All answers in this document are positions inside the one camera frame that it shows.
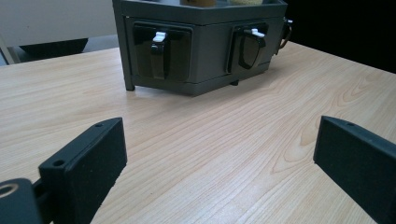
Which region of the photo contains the dark grey corner rack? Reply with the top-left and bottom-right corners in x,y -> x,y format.
112,0 -> 289,97

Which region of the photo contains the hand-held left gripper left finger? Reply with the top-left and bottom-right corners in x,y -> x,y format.
38,117 -> 128,224

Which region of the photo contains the white-lidded jar of beige powder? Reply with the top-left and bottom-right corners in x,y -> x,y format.
229,0 -> 264,6

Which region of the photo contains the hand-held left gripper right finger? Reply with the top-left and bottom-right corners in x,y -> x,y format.
313,116 -> 396,224

